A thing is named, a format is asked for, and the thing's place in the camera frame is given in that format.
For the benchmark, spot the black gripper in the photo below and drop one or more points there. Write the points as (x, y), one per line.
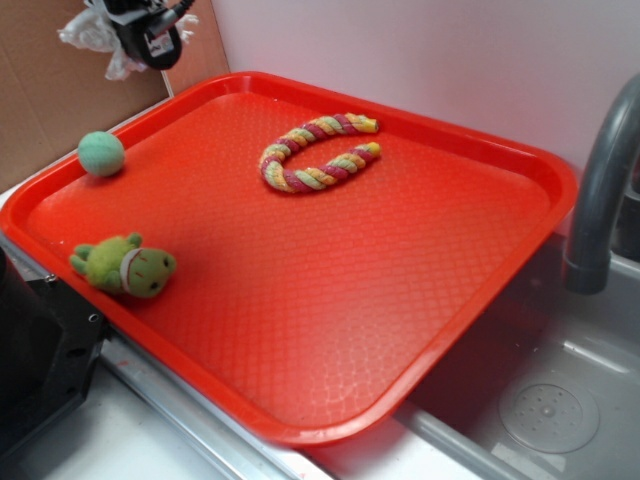
(147, 30)

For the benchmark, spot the brown cardboard panel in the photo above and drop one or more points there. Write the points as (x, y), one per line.
(53, 93)

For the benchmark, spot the teal knitted ball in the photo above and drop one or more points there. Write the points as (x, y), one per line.
(101, 154)

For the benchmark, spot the green plush frog toy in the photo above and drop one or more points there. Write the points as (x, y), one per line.
(122, 265)

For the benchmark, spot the red plastic tray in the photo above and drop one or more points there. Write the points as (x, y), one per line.
(306, 317)

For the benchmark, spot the grey sink faucet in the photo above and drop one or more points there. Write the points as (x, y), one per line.
(606, 215)

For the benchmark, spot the grey plastic sink basin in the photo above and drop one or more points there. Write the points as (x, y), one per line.
(450, 428)

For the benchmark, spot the round sink drain cover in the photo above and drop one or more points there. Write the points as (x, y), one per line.
(549, 416)

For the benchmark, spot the twisted multicolour rope toy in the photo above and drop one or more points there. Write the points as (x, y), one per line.
(286, 164)

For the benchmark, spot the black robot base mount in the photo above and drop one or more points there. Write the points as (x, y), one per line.
(51, 338)

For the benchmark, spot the metal sink edge rail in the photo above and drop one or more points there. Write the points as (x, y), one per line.
(129, 417)

